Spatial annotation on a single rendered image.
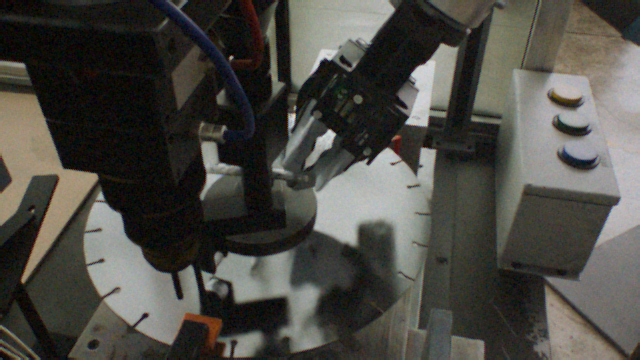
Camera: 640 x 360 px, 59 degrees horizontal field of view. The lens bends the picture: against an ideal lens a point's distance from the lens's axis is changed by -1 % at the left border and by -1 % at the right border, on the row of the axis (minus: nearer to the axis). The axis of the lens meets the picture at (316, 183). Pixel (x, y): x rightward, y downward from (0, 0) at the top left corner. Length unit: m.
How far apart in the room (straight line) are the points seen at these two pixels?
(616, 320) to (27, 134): 1.53
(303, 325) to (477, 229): 0.44
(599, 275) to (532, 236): 1.15
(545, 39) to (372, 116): 0.54
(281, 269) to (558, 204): 0.37
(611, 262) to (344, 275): 1.52
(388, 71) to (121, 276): 0.28
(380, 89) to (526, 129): 0.41
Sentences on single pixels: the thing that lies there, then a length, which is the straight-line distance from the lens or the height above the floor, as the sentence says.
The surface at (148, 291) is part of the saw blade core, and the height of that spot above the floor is 0.95.
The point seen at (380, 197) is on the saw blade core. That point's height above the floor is 0.95.
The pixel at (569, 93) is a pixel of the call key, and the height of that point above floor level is 0.91.
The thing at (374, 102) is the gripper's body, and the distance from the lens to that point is 0.42.
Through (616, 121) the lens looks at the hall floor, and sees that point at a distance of 2.66.
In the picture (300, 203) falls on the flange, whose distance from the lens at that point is 0.54.
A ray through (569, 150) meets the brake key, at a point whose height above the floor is 0.91.
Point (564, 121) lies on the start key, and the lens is 0.81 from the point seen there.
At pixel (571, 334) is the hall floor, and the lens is 1.75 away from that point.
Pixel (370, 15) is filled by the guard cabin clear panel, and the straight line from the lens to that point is 0.93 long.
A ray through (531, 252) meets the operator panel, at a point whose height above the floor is 0.79.
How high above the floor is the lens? 1.33
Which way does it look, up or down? 41 degrees down
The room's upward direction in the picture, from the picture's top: straight up
